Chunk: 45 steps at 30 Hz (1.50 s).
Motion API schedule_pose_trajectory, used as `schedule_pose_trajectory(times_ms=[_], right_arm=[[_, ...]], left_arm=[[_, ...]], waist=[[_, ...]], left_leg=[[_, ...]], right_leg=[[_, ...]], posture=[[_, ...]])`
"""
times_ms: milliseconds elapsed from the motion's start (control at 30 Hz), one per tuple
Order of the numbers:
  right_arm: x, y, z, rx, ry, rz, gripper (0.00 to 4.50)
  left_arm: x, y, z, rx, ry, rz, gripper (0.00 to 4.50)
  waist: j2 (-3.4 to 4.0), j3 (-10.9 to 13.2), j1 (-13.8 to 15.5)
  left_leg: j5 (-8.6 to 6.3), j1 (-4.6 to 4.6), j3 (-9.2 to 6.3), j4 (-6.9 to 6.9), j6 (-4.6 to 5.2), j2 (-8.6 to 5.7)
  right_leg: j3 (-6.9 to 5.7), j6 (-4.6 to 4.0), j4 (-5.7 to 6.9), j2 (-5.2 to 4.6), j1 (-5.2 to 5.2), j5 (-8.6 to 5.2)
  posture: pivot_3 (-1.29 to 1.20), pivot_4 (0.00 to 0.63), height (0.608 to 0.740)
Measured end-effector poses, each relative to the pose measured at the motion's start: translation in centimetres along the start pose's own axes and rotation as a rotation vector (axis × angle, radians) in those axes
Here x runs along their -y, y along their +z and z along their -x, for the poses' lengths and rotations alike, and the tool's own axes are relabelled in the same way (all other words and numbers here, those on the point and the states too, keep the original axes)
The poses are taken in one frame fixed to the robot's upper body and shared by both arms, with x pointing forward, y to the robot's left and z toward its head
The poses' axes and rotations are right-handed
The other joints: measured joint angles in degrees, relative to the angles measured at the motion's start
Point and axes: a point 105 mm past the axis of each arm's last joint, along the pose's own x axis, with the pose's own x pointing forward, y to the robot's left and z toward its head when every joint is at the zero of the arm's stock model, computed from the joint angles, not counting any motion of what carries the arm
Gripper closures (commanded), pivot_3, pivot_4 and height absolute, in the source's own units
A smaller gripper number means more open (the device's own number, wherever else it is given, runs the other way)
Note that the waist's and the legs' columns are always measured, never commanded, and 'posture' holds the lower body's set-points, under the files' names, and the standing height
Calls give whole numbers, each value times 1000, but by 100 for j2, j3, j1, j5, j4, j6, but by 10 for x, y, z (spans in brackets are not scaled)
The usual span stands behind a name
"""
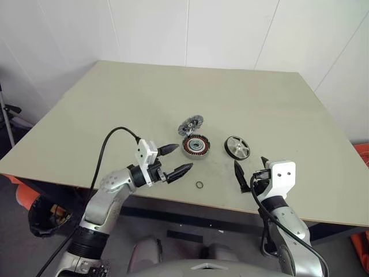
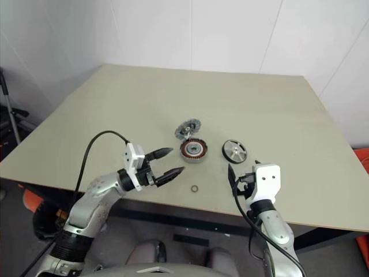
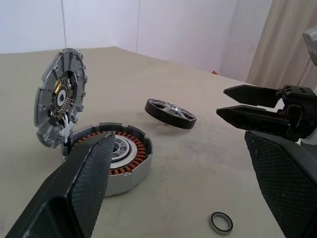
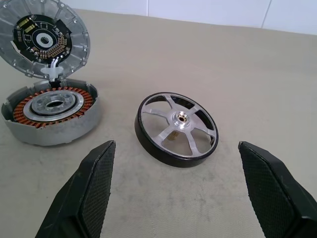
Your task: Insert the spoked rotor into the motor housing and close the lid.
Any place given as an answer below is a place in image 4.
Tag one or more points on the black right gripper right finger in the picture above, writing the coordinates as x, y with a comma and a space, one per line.
277, 198

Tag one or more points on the silver motor housing copper windings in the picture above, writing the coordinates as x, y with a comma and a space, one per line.
62, 131

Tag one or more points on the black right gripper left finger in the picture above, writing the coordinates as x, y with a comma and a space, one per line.
81, 198

